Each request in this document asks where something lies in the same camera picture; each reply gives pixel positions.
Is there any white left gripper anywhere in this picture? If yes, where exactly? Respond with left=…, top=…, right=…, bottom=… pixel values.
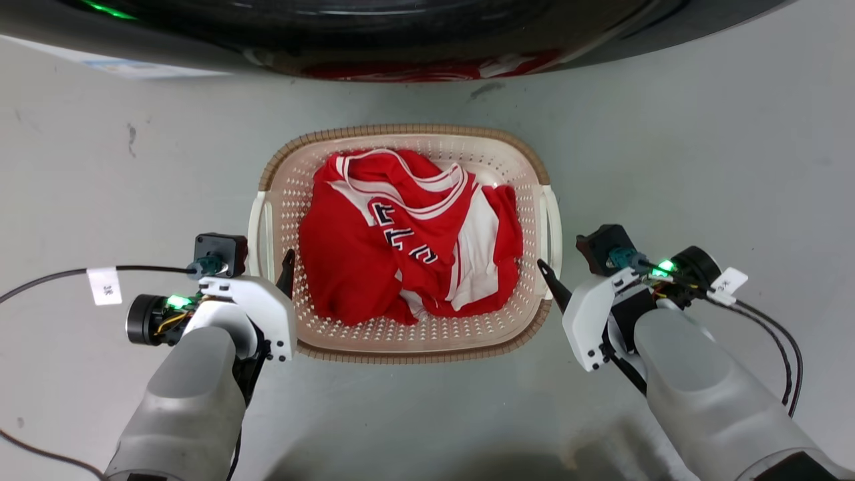
left=197, top=249, right=298, bottom=363

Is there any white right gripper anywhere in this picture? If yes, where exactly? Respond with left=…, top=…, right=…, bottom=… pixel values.
left=536, top=259, right=659, bottom=373

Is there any beige plastic laundry basket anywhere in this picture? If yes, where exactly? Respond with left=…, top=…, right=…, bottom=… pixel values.
left=247, top=124, right=563, bottom=365

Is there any red white sports jersey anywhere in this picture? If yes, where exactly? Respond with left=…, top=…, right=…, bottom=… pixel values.
left=299, top=148, right=525, bottom=327

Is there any white right cable tag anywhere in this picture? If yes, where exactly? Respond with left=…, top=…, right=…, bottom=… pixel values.
left=709, top=267, right=749, bottom=295

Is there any white cable tag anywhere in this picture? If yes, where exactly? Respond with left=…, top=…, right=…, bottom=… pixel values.
left=709, top=267, right=749, bottom=295
left=87, top=267, right=124, bottom=307

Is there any white left cable tag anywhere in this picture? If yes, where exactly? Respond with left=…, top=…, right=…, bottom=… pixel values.
left=87, top=267, right=124, bottom=307

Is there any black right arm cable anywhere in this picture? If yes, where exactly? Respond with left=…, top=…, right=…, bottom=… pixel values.
left=701, top=293, right=804, bottom=419

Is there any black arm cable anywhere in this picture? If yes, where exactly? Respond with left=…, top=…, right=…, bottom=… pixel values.
left=0, top=265, right=196, bottom=305
left=701, top=293, right=804, bottom=419

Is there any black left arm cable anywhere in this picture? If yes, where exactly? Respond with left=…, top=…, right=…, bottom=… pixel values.
left=0, top=265, right=196, bottom=305

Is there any thin black floor cable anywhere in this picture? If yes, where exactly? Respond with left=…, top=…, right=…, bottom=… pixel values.
left=0, top=428, right=106, bottom=480

